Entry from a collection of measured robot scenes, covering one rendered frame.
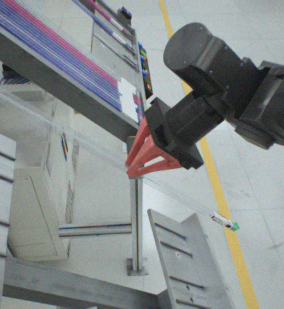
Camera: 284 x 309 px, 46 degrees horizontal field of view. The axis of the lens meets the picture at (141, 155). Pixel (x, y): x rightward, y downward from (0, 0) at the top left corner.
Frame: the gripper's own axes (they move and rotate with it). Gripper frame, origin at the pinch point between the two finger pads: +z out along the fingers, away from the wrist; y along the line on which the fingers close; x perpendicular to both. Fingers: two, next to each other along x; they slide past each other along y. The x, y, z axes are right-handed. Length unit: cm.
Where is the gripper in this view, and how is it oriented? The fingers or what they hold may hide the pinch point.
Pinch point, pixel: (132, 168)
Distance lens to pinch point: 48.8
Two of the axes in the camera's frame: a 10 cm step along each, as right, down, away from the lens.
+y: 1.9, 6.9, -7.0
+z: -7.1, 5.9, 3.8
